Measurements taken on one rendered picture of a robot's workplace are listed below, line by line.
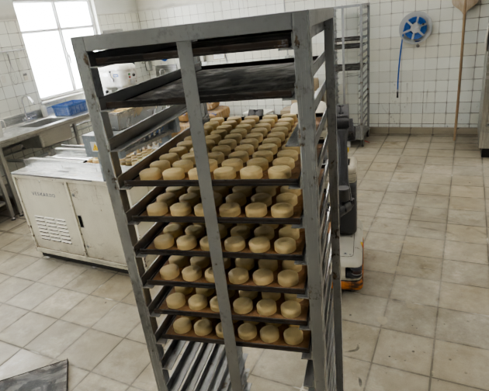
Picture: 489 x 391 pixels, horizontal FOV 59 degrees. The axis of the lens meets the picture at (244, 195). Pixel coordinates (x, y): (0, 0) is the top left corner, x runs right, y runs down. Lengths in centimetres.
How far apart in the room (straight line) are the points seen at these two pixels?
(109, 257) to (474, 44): 511
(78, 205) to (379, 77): 459
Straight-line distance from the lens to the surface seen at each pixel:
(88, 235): 368
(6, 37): 640
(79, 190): 351
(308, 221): 90
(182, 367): 142
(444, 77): 654
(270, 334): 116
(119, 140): 103
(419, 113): 665
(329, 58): 142
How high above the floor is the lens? 182
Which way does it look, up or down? 22 degrees down
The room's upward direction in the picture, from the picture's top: 7 degrees counter-clockwise
